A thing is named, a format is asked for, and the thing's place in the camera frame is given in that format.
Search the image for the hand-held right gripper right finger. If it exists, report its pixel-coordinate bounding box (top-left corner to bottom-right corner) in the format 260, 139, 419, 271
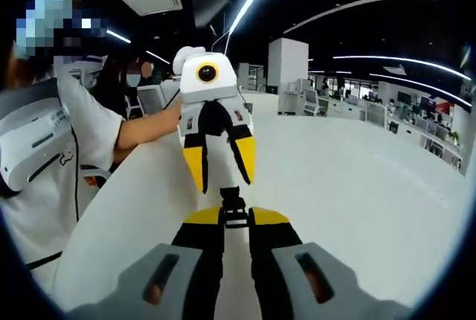
248, 206, 414, 320

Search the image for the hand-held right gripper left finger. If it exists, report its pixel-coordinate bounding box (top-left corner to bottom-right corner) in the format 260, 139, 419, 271
65, 206, 225, 320

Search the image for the black plastic buckle pronged part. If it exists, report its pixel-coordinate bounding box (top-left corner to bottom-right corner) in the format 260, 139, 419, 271
219, 185, 242, 208

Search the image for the black plastic buckle socket part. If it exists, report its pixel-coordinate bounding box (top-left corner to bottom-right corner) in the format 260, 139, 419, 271
222, 205, 249, 229

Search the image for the white office chair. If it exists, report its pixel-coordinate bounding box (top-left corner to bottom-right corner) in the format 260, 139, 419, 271
303, 88, 321, 117
366, 103, 388, 128
136, 85, 165, 117

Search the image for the person in white shirt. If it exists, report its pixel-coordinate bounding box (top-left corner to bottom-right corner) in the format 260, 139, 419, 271
0, 55, 126, 291

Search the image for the white VR headset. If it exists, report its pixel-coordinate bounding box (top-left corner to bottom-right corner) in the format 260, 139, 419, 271
0, 77, 77, 193

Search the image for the black cable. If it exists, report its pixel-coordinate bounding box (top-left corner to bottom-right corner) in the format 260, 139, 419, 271
24, 250, 62, 271

